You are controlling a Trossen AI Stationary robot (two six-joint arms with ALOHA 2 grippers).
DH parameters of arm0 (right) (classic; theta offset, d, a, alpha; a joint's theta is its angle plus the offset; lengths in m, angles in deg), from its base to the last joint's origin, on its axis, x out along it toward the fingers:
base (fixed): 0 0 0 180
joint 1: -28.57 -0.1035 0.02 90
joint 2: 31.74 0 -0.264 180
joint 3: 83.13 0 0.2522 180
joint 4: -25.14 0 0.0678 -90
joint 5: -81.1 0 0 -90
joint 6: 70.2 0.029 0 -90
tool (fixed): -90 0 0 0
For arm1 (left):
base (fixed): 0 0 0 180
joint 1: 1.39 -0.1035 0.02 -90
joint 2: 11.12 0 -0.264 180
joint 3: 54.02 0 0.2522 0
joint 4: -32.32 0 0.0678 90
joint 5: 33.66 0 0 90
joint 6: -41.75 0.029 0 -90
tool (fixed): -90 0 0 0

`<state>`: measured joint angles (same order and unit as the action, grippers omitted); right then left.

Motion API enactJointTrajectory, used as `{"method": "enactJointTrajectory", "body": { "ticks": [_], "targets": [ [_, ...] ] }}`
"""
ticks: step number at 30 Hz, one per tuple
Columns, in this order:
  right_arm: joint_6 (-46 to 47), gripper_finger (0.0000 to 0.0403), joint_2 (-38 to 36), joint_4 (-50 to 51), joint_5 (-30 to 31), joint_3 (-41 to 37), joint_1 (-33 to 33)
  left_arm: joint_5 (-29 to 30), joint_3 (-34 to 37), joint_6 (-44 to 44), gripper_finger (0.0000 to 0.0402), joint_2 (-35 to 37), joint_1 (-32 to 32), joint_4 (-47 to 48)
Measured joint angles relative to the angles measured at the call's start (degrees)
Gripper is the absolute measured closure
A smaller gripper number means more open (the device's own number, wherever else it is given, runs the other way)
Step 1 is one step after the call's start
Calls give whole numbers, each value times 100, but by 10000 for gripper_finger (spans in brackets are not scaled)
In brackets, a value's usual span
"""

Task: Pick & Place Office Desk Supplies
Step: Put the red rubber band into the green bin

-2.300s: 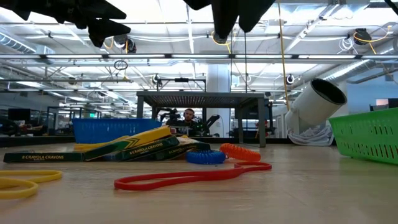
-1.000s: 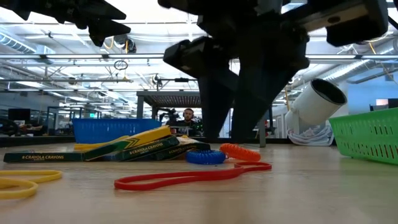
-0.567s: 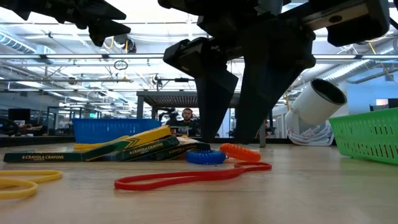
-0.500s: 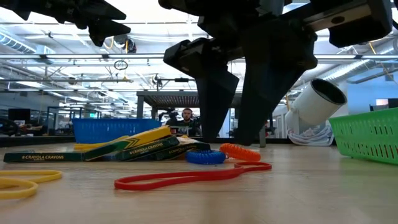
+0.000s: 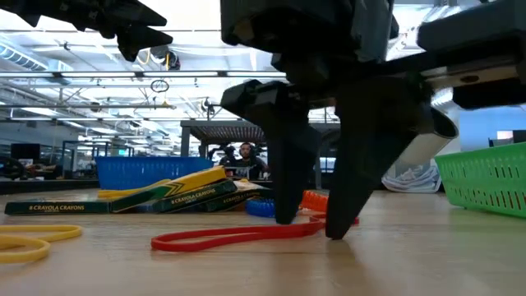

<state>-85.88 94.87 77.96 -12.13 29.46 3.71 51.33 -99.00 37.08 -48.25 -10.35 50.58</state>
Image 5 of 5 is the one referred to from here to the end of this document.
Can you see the blue plastic basket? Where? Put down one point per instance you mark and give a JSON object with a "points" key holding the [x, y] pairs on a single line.
{"points": [[135, 172]]}

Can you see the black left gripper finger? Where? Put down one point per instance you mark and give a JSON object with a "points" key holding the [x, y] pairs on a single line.
{"points": [[131, 16], [139, 43]]}

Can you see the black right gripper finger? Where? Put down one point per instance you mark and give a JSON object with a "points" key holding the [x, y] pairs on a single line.
{"points": [[287, 156], [370, 144]]}

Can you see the black computer monitor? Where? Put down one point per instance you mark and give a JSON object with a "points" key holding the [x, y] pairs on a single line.
{"points": [[520, 137]]}

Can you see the yellow rubber band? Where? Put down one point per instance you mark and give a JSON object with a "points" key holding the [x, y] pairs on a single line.
{"points": [[46, 247]]}

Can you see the person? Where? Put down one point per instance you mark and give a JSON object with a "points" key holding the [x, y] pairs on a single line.
{"points": [[246, 154], [229, 153]]}

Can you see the green plastic basket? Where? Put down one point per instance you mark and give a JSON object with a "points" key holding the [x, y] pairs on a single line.
{"points": [[485, 181]]}

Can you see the red rubber band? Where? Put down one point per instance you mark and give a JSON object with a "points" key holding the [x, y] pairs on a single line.
{"points": [[154, 245]]}

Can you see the black aluminium table frame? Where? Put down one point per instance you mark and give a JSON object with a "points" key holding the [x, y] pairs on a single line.
{"points": [[41, 187]]}

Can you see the grey perforated metal shelf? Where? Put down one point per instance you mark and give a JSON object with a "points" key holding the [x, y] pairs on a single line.
{"points": [[222, 131]]}

